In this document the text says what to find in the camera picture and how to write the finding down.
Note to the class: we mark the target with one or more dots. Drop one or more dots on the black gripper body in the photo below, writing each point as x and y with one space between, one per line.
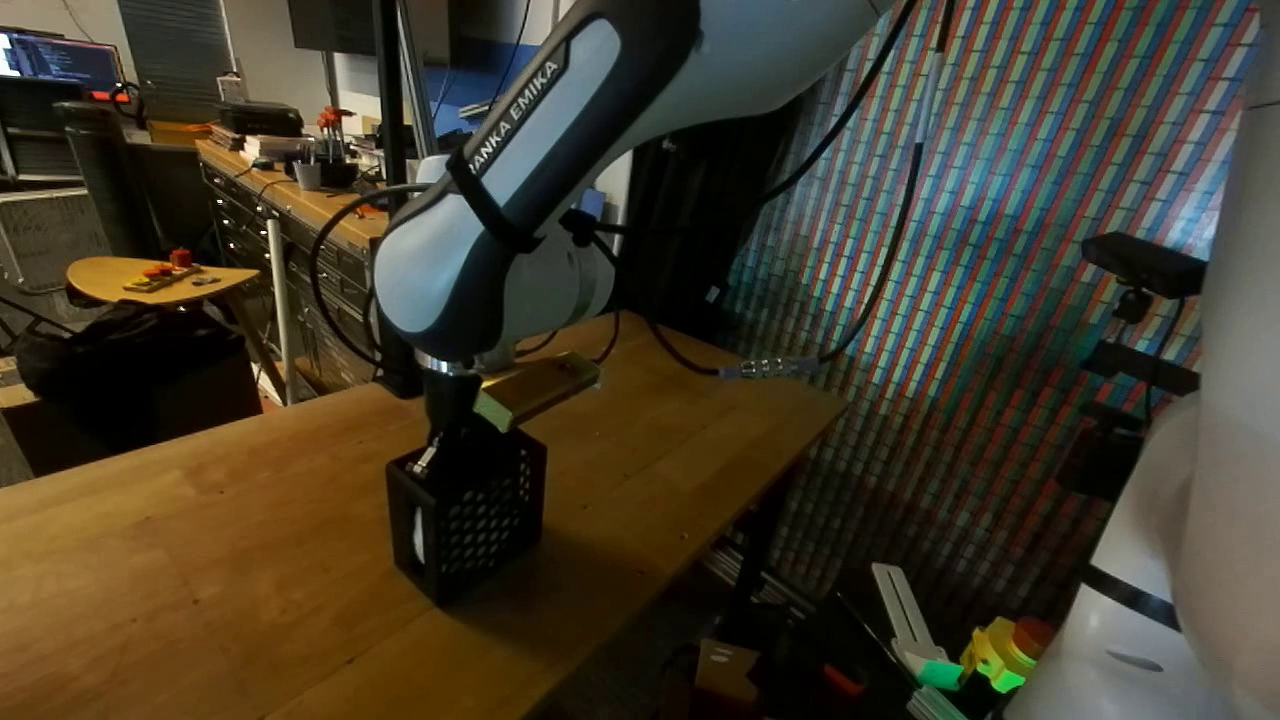
454 407

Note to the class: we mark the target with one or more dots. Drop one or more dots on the black perforated plastic box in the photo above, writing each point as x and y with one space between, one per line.
475 523

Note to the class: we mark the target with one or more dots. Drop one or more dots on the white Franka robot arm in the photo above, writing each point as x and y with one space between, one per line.
535 172

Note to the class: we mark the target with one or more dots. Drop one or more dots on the white metal leg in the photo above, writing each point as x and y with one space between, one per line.
278 307

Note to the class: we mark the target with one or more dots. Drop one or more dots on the wooden workbench with drawers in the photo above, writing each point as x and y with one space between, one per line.
286 215

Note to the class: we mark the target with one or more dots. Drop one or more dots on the pot with red flowers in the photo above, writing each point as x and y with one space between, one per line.
335 144

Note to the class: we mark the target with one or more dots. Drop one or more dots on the red hand tool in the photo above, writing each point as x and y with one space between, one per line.
165 271

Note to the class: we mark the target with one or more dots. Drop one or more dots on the black chair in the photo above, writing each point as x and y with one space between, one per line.
134 373

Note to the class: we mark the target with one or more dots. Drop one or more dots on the black case on workbench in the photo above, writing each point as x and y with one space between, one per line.
260 117

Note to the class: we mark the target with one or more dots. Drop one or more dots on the small red object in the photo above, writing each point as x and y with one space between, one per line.
840 683

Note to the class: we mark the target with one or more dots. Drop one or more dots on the white flat ruler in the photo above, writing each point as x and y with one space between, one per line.
904 606

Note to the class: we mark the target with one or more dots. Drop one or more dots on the lit computer screen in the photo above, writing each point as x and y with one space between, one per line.
53 58

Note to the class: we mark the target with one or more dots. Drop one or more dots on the striped backdrop panel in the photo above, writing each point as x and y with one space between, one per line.
1014 403

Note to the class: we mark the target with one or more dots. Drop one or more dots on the green and yellow blocks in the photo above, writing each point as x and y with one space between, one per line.
992 657

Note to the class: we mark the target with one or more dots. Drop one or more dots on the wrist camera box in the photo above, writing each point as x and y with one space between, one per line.
535 389

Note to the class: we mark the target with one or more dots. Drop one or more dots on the dark wall monitor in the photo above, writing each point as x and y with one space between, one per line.
331 26

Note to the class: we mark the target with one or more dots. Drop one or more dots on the black camera stand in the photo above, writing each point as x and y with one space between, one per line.
1132 364

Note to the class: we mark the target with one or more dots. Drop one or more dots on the black camera on stand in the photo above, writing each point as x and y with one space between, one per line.
1145 267

